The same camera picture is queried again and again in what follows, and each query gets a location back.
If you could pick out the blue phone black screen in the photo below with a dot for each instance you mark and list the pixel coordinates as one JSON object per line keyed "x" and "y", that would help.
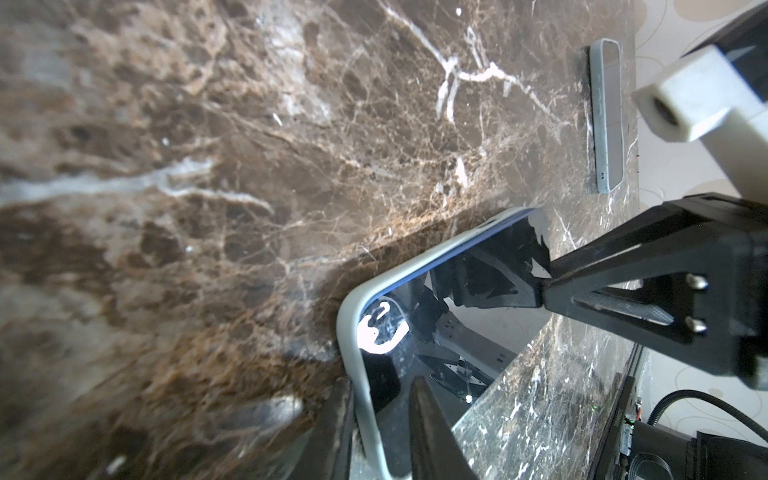
{"x": 456, "y": 324}

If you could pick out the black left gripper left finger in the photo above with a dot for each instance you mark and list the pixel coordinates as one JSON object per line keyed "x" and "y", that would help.
{"x": 327, "y": 453}

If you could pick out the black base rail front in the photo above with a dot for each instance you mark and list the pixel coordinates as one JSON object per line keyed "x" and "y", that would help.
{"x": 611, "y": 459}

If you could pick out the light blue case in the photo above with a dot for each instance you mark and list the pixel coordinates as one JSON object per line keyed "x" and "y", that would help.
{"x": 596, "y": 65}
{"x": 354, "y": 336}

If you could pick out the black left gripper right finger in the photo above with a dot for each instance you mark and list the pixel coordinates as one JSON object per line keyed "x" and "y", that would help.
{"x": 435, "y": 453}

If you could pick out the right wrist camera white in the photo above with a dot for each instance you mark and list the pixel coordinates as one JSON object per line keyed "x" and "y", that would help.
{"x": 703, "y": 97}

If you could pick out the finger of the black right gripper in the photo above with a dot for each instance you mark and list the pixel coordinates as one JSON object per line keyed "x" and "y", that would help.
{"x": 686, "y": 278}

